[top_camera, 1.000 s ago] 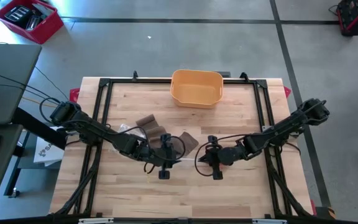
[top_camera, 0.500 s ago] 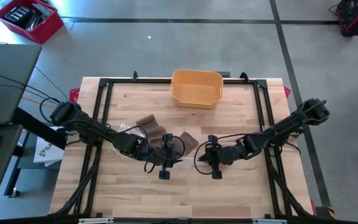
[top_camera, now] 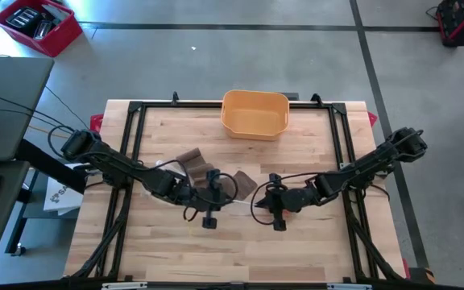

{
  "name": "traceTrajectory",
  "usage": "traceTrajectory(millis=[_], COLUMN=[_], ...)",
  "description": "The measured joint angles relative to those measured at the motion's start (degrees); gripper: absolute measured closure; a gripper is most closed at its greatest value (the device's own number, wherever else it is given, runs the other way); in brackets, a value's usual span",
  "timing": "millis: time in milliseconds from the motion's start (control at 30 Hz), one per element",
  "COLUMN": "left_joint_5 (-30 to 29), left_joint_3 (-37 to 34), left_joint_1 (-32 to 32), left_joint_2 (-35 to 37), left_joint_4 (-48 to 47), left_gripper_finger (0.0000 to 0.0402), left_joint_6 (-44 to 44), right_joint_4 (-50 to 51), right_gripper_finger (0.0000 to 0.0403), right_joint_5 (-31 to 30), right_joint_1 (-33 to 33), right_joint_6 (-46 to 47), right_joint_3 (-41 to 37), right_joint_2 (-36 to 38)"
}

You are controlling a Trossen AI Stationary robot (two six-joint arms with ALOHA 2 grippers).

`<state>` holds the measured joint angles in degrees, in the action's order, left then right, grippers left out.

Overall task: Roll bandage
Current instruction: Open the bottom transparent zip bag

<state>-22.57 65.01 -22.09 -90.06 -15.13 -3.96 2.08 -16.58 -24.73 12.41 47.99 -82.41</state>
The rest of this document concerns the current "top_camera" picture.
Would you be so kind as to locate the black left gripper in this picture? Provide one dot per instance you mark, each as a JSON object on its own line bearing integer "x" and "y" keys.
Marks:
{"x": 205, "y": 197}

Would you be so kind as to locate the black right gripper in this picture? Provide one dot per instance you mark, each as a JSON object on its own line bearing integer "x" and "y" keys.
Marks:
{"x": 290, "y": 199}

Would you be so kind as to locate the brown elastic bandage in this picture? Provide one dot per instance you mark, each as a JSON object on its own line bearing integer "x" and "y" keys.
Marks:
{"x": 191, "y": 157}

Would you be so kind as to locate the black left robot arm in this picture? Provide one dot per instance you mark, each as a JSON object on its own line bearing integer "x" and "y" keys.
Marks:
{"x": 127, "y": 169}

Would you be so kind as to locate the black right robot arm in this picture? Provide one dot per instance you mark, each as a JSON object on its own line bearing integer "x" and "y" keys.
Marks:
{"x": 369, "y": 165}

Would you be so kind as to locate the yellow plastic bin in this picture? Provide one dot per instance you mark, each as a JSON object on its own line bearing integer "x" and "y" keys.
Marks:
{"x": 254, "y": 117}

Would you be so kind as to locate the red tag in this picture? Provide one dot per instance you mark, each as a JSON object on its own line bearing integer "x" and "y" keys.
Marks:
{"x": 371, "y": 118}
{"x": 96, "y": 121}

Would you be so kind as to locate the white sheet with logo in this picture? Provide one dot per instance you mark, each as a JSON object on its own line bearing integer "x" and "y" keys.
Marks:
{"x": 60, "y": 197}

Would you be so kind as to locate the orange and black caster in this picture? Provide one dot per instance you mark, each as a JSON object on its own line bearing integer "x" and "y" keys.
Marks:
{"x": 428, "y": 276}

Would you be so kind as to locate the black desk support beam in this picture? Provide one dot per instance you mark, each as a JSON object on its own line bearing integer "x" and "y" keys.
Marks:
{"x": 46, "y": 163}

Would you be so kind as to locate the red plastic crate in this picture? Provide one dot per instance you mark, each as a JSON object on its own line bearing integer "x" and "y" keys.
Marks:
{"x": 60, "y": 36}

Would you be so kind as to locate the black and silver device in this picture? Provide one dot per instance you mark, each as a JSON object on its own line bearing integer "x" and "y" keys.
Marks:
{"x": 42, "y": 29}

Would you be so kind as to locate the red and black tool case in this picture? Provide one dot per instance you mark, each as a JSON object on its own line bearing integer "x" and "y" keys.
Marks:
{"x": 463, "y": 20}

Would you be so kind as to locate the black device with white stripes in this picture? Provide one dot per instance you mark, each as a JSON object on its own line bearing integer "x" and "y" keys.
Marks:
{"x": 21, "y": 17}

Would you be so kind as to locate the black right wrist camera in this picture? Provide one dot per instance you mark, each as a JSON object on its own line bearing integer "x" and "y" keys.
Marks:
{"x": 279, "y": 224}

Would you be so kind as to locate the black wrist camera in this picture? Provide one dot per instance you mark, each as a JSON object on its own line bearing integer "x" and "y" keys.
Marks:
{"x": 210, "y": 223}
{"x": 279, "y": 224}

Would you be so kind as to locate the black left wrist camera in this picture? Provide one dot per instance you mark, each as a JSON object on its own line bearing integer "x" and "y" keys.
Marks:
{"x": 210, "y": 223}

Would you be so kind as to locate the silver corner bracket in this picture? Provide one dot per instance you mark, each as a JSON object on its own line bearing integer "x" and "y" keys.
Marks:
{"x": 342, "y": 166}

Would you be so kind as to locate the white table bracket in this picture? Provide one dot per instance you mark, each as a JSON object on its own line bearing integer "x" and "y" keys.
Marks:
{"x": 123, "y": 286}
{"x": 349, "y": 287}

